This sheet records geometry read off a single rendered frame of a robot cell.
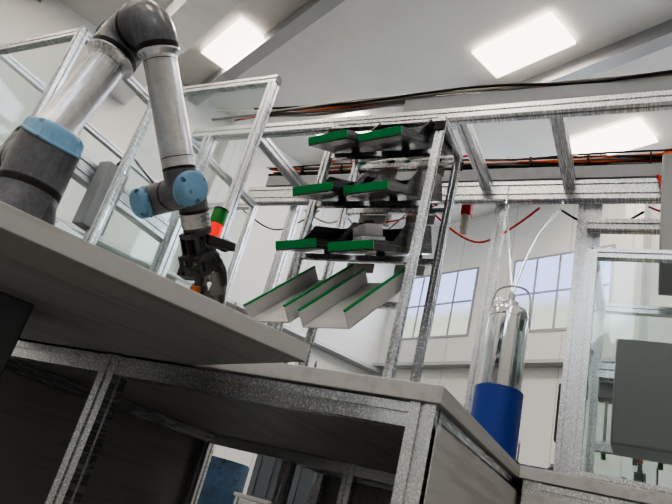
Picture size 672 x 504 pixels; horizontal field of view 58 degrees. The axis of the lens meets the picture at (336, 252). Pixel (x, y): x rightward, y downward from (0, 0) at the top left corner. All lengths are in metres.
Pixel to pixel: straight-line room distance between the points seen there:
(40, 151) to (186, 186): 0.30
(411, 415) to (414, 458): 0.07
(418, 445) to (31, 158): 0.84
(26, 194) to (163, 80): 0.41
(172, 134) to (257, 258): 10.03
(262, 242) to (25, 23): 5.20
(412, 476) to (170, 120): 0.89
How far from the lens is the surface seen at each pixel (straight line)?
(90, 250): 0.81
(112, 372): 1.41
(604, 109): 2.25
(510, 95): 2.34
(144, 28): 1.46
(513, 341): 2.09
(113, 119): 10.77
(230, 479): 5.13
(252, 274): 11.28
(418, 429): 1.03
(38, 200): 1.21
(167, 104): 1.42
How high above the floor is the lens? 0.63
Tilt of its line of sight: 23 degrees up
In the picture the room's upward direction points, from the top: 15 degrees clockwise
